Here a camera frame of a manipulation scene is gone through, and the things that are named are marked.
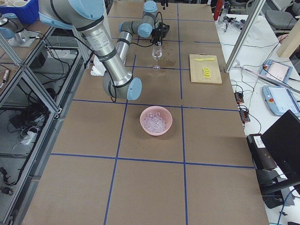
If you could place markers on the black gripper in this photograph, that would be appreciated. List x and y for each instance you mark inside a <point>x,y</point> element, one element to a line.
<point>156,35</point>

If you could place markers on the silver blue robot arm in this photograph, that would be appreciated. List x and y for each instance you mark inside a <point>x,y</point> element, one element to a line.
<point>87,17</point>
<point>148,26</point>

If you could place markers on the clear wine glass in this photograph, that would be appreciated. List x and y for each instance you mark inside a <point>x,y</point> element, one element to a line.
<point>156,54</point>

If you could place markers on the pile of clear ice cubes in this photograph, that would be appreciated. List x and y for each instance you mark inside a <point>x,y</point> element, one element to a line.
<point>153,122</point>

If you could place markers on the bamboo cutting board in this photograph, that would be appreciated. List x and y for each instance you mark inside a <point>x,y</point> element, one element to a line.
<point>195,67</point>

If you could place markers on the yellow plastic knife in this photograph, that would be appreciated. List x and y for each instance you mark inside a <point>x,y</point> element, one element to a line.
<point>204,59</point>

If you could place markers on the red cylinder bottle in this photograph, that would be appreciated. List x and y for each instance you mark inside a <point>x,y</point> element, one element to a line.
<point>218,8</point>

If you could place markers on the pink plastic bowl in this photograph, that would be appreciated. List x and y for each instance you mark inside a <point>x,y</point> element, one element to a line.
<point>165,114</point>

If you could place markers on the blue teach pendant far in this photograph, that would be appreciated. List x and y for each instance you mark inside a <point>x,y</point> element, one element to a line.
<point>277,71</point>

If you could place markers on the blue teach pendant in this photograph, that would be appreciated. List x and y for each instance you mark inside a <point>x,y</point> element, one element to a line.
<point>280,100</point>
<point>277,71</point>

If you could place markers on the grey office chair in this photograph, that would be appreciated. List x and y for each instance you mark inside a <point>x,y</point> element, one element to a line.
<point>284,19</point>

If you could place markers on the blue plastic bin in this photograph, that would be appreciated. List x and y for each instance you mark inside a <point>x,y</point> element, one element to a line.
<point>27,14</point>

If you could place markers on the blue teach pendant near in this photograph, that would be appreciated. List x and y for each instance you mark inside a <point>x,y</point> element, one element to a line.
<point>280,100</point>

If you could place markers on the black box device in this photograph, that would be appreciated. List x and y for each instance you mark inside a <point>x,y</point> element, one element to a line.
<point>261,157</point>

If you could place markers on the black monitor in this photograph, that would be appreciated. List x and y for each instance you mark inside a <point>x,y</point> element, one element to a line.
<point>282,140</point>

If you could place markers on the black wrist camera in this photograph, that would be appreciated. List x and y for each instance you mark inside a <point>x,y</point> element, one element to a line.
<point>164,29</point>

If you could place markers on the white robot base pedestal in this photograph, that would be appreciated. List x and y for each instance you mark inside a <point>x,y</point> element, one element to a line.
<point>98,68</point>

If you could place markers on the aluminium frame post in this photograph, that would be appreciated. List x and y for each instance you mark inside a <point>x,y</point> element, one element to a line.
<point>257,6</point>

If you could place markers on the aluminium side frame rack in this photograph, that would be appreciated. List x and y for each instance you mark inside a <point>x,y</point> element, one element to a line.
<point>37,83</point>

